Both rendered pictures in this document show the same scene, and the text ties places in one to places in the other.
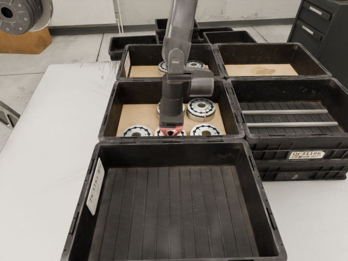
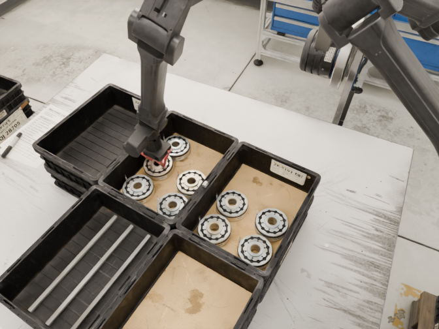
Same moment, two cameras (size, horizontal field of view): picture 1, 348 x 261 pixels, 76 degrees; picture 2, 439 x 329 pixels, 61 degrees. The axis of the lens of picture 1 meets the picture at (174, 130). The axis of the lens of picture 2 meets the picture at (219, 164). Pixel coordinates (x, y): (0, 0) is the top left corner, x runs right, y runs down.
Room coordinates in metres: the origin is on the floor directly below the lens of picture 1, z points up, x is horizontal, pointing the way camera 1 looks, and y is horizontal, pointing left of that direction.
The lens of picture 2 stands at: (1.11, -0.57, 1.86)
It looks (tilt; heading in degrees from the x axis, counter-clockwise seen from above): 51 degrees down; 122
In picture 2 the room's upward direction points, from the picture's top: straight up
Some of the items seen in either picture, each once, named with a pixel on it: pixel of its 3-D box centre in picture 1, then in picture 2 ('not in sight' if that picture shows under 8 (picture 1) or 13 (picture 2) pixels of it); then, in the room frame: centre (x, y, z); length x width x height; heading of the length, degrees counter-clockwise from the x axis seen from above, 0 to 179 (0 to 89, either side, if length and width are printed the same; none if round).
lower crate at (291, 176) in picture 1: (279, 139); not in sight; (0.56, -0.39, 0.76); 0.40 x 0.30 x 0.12; 91
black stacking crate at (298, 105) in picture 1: (290, 117); (90, 266); (0.56, -0.39, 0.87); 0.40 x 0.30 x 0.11; 91
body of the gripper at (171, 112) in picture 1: (172, 104); (152, 141); (0.49, 0.01, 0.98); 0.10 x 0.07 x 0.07; 1
